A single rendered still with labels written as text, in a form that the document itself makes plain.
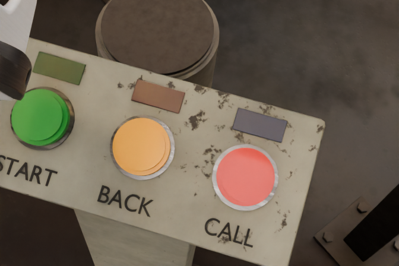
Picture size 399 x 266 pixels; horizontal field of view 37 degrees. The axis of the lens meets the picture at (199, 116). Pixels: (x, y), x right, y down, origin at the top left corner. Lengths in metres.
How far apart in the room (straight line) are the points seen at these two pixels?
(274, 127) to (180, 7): 0.21
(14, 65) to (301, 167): 0.24
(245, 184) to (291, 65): 0.81
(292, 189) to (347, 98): 0.78
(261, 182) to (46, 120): 0.16
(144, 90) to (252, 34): 0.81
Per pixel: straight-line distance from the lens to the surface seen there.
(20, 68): 0.25
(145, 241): 0.51
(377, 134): 1.17
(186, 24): 0.58
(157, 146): 0.41
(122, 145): 0.41
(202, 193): 0.42
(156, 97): 0.42
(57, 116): 0.42
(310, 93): 1.17
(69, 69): 0.44
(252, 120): 0.42
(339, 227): 1.07
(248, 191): 0.40
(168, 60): 0.55
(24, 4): 0.30
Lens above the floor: 0.98
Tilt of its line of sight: 62 degrees down
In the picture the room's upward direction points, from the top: 8 degrees clockwise
